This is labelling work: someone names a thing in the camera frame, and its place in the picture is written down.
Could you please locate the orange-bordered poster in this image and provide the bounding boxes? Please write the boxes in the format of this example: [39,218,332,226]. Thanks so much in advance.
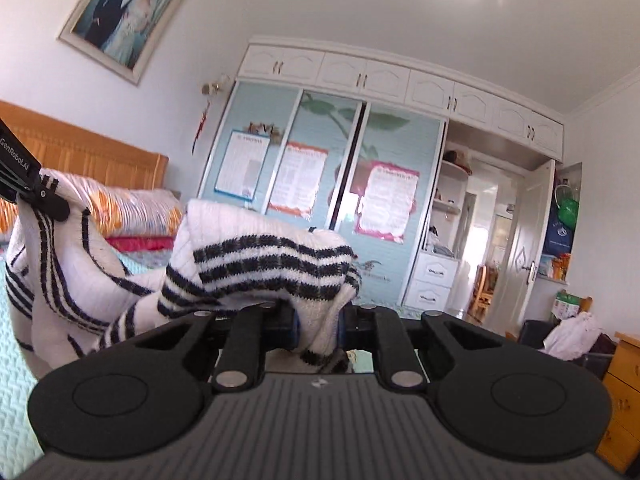
[267,141,328,218]

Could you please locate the white sliding-door wardrobe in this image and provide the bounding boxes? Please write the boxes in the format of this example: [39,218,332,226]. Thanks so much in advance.
[197,35,568,321]

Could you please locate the wooden chair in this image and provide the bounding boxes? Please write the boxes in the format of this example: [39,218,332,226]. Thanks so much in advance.
[470,265,501,323]

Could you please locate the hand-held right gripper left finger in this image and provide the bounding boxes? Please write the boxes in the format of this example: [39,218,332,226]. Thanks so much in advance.
[131,305,301,394]

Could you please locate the floral bolster pillow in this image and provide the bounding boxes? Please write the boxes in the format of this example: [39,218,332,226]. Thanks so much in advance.
[0,169,185,241]

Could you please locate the glass wall lamp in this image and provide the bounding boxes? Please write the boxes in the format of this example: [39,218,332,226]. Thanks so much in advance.
[201,74,231,97]

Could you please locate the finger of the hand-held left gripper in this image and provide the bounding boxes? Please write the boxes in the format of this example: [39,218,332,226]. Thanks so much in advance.
[19,175,71,222]

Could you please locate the blue-bordered poster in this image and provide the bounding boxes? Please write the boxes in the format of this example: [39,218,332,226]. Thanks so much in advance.
[214,130,271,202]

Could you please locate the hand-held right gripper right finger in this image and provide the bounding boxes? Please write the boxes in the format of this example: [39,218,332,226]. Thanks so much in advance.
[341,304,503,394]

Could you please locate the white clothes heap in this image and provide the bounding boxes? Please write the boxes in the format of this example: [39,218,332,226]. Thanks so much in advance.
[542,311,603,361]

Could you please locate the green cardboard box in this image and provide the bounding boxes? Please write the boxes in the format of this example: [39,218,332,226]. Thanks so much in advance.
[554,291,586,321]

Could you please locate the wooden bed headboard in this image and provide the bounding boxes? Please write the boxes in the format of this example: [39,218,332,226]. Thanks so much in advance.
[0,100,170,233]

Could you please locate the white panel door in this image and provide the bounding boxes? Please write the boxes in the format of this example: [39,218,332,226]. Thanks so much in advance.
[495,159,557,331]

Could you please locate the wooden desk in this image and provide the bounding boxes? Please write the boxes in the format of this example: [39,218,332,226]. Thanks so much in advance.
[595,331,640,473]

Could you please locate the blue bag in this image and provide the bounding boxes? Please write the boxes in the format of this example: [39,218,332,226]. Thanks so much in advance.
[544,217,573,256]

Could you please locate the green bag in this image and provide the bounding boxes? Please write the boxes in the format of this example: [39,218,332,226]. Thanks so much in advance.
[556,197,581,231]

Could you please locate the pink-bordered poster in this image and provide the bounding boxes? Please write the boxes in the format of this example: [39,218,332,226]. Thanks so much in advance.
[354,161,420,245]

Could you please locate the wooden letter ornament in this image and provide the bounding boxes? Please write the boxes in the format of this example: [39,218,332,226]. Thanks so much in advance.
[247,121,281,141]

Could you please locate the framed wedding photo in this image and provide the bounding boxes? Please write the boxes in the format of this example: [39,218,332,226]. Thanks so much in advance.
[57,0,192,86]

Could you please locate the red pillow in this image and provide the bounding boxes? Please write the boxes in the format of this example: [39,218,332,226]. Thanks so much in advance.
[105,234,176,253]

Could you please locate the green quilted bedspread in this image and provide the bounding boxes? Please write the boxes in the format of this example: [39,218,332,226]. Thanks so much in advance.
[0,247,171,480]

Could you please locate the red hanging knot ornament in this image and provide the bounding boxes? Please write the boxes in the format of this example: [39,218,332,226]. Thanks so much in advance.
[189,97,211,156]

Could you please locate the white drawer unit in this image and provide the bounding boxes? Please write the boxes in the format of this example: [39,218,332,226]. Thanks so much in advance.
[404,250,461,311]

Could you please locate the white black-striped knit sweater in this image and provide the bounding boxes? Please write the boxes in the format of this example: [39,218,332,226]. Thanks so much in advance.
[5,167,363,376]

